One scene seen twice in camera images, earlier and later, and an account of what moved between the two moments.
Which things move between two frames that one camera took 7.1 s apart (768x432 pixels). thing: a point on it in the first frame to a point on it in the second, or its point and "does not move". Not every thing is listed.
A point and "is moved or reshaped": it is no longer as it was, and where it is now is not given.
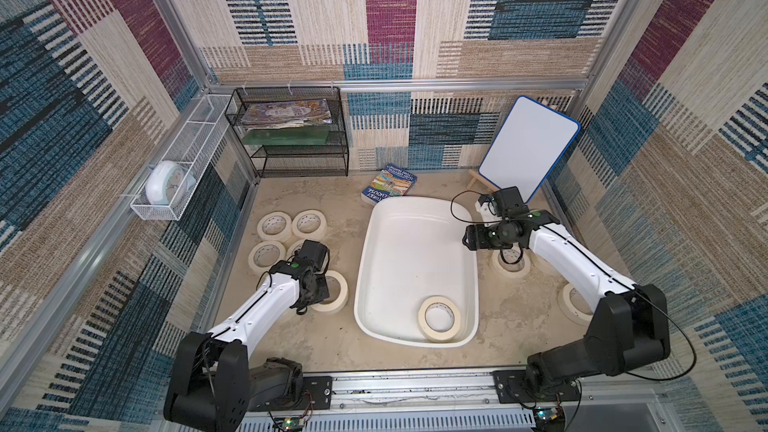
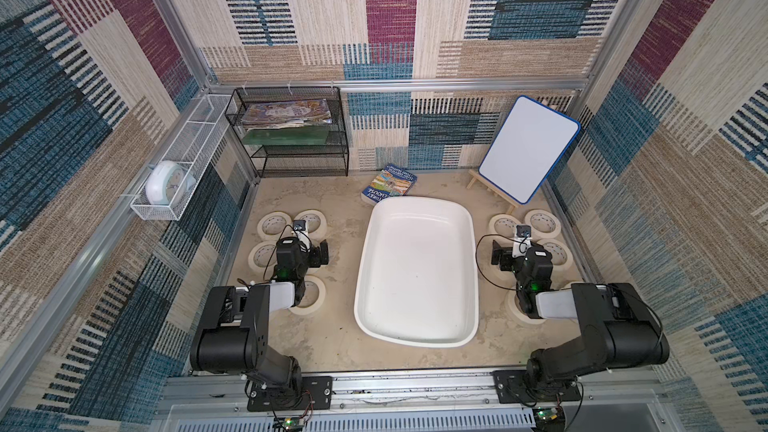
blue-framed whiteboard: (527, 146) does not move
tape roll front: (574, 306) is moved or reshaped
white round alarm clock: (167, 183) does not move
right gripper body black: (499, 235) to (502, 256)
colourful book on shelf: (285, 112) does not move
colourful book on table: (390, 182) does not move
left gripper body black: (319, 291) to (313, 260)
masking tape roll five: (265, 254) does not move
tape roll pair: (338, 293) is moved or reshaped
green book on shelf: (316, 135) does not move
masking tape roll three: (274, 227) does not move
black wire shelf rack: (291, 131) does not move
